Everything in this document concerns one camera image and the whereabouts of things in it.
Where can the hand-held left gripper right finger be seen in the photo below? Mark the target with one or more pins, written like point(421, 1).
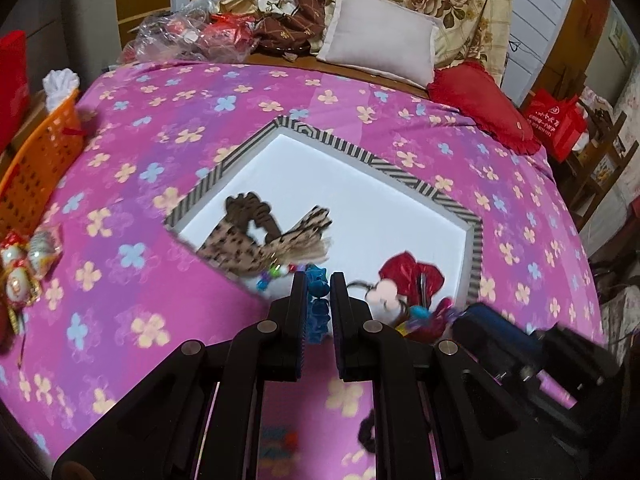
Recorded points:
point(340, 330)

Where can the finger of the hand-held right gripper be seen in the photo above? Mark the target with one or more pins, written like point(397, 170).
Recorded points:
point(492, 322)

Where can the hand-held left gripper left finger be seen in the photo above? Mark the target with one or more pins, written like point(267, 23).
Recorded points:
point(300, 330)

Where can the red bow hair clip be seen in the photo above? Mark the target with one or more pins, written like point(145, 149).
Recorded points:
point(400, 267)

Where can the leopard print bow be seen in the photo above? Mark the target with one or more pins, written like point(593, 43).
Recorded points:
point(235, 250)

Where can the striped cardboard box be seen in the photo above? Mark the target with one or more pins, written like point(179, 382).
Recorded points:
point(360, 200)

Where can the pink floral bedsheet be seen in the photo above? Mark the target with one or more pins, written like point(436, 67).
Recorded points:
point(150, 210)

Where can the wooden chair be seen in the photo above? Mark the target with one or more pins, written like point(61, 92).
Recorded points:
point(595, 160)

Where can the red shopping bag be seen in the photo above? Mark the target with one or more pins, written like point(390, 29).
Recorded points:
point(555, 125)

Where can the red heart cushion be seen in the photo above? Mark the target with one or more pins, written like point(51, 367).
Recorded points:
point(475, 100)

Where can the white gold doll ornament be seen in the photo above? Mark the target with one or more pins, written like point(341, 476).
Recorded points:
point(12, 257)
point(20, 285)
point(42, 252)

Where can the white pillow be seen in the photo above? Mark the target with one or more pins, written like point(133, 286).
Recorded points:
point(380, 35)

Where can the brown patterned cloth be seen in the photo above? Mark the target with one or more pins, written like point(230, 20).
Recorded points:
point(290, 30)

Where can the orange plastic basket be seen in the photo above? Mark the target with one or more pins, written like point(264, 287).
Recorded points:
point(35, 165)

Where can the clear plastic bags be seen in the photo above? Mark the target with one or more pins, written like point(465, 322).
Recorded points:
point(175, 30)

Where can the white plastic bag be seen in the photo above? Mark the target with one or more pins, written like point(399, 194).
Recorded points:
point(60, 85)

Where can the grey refrigerator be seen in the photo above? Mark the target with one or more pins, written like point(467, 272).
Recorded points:
point(90, 20)

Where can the red gift bag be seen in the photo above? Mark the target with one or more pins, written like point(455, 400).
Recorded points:
point(10, 85)

